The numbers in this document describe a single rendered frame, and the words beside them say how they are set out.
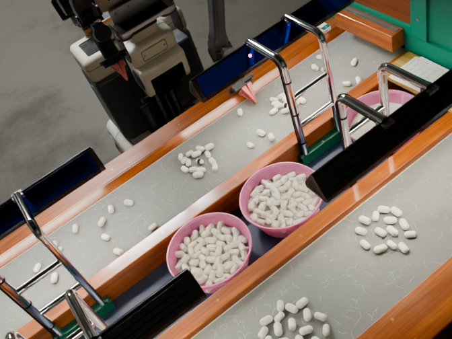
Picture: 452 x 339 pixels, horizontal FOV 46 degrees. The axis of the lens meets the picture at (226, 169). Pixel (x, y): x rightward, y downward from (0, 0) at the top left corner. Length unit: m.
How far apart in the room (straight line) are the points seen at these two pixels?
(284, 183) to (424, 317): 0.62
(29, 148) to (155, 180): 1.93
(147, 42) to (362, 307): 1.43
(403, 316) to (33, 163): 2.70
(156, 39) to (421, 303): 1.51
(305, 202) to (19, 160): 2.41
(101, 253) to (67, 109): 2.19
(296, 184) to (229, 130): 0.39
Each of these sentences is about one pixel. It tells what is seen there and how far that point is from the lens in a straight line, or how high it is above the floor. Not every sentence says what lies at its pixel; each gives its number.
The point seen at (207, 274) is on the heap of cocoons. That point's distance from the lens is 1.62.
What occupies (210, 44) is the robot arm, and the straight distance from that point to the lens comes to 2.05.
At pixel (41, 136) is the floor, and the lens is 3.79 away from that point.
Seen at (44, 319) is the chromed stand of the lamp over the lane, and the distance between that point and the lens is 1.68.
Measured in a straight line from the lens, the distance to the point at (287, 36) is 1.75.
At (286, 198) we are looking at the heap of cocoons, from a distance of 1.70.
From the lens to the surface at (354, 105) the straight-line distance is 1.38.
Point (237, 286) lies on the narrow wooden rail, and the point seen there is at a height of 0.76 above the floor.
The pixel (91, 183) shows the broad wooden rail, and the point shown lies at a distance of 2.01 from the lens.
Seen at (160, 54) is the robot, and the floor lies 0.81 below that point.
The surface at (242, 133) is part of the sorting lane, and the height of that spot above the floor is 0.74.
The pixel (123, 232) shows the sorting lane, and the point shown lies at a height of 0.74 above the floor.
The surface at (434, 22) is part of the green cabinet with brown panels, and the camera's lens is 1.96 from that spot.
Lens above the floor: 2.04
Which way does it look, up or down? 45 degrees down
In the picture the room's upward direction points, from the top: 23 degrees counter-clockwise
